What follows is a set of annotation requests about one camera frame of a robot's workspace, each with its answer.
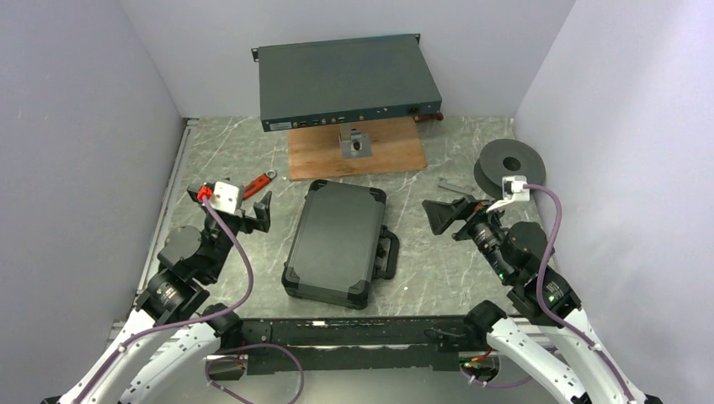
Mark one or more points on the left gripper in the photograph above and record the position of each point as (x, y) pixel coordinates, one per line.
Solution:
(262, 211)

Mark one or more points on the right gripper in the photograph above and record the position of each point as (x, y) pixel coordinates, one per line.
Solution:
(441, 214)

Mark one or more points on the black poker set case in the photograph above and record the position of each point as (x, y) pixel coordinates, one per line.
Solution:
(341, 245)

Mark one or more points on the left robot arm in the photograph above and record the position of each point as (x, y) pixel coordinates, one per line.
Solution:
(163, 331)

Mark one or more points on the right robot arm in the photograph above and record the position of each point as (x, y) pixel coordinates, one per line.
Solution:
(577, 368)

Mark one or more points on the small grey metal plate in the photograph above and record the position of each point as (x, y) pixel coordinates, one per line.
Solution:
(444, 184)

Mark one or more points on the wooden board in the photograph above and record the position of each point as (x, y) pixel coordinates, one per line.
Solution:
(314, 152)

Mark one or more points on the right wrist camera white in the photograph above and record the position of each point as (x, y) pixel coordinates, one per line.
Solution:
(514, 190)

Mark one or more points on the black cable spool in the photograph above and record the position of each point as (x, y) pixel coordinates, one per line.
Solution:
(503, 158)

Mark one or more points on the silver metal stand bracket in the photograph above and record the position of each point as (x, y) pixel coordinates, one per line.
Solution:
(354, 143)

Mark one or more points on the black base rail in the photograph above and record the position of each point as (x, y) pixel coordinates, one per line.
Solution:
(272, 345)

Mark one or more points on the grey rack network switch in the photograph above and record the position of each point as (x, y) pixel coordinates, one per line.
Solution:
(332, 82)

